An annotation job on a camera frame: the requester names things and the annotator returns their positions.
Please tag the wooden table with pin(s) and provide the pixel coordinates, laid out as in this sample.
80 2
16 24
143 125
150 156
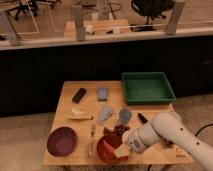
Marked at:
89 105

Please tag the black rectangular block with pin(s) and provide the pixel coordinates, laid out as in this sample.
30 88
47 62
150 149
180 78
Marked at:
79 95

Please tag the black handled brush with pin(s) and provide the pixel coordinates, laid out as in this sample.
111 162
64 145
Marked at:
142 118

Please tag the purple plate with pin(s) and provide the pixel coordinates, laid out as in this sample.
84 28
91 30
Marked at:
62 142

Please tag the wooden spatula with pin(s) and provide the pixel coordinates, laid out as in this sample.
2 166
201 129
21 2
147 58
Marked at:
80 117

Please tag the green plastic tray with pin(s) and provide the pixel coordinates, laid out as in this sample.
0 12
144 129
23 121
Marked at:
147 88

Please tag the blue sponge block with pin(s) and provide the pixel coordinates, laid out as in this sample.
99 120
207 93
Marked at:
102 93

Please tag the brown grape cluster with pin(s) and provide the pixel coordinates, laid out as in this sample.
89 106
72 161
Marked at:
118 130

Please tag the silver fork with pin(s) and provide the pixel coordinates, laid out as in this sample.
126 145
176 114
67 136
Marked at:
92 133

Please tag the blue-grey round object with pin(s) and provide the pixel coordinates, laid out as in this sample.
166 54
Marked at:
124 116

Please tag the white cup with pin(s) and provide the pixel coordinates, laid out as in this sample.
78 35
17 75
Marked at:
126 137

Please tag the red bowl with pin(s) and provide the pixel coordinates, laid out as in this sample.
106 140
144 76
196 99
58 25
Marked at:
106 156

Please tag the red pepper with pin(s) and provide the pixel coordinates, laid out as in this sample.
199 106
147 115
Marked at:
108 147

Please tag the black office chair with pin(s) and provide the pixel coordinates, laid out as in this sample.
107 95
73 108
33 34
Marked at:
152 9

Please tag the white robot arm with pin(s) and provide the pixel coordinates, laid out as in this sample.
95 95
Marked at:
166 126

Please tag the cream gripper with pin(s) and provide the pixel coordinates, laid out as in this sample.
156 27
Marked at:
122 151

